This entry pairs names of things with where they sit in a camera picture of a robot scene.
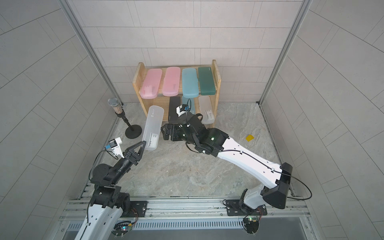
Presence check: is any left pink pencil case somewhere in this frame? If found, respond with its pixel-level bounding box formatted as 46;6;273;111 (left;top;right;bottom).
140;69;163;99

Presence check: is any right pink pencil case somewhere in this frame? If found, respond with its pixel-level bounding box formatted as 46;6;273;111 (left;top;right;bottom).
162;67;181;97

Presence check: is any left circuit board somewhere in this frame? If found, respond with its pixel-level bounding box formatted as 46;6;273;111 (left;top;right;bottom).
112;221;133;238

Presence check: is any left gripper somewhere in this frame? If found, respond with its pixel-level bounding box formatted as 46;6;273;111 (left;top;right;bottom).
110;142;147;187

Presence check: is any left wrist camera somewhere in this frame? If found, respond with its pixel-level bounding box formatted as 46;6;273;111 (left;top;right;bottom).
105;137;124;158

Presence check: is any black pencil case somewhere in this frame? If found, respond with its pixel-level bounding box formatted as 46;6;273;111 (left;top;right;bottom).
168;96;181;124

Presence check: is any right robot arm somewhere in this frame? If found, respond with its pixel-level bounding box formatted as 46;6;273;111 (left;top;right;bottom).
161;113;293;215

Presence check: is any circuit board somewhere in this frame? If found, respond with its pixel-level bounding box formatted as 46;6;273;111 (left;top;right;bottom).
242;216;260;235
112;221;133;238

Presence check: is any microphone on black stand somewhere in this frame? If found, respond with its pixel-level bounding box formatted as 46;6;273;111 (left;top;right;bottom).
108;98;142;139

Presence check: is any large light blue pencil case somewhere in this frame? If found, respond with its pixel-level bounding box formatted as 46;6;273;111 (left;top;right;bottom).
182;68;199;99

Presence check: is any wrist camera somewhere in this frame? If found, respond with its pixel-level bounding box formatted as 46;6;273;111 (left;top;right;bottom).
105;137;124;158
176;104;189;117

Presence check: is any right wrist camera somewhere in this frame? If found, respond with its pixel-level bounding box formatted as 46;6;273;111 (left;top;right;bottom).
176;104;189;117

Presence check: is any clear frosted pencil case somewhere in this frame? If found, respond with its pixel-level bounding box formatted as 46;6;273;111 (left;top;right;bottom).
198;96;215;125
142;106;164;151

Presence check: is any small teal pencil case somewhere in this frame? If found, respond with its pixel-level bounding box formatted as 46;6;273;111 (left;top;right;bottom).
182;97;196;114

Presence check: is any yellow block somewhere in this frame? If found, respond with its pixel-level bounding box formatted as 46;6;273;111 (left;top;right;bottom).
246;135;255;142

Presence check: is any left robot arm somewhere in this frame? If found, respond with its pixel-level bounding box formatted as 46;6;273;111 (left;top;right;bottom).
75;141;146;240

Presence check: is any right circuit board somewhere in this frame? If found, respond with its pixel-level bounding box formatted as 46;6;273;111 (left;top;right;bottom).
242;216;260;235

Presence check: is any dark green pencil case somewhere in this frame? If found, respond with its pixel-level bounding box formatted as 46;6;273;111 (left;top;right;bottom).
198;67;216;96

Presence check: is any pink pencil case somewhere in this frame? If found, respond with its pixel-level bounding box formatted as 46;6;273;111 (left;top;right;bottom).
140;69;163;99
162;67;181;97

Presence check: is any wooden two-tier shelf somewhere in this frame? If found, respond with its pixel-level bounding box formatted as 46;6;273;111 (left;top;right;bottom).
133;60;222;122

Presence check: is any aluminium rail frame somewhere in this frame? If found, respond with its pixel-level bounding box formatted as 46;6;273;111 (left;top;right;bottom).
48;197;320;240

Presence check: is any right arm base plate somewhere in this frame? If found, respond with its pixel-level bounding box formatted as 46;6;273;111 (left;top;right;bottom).
222;199;268;217

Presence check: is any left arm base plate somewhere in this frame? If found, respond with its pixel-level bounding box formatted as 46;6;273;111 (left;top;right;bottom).
121;201;148;218

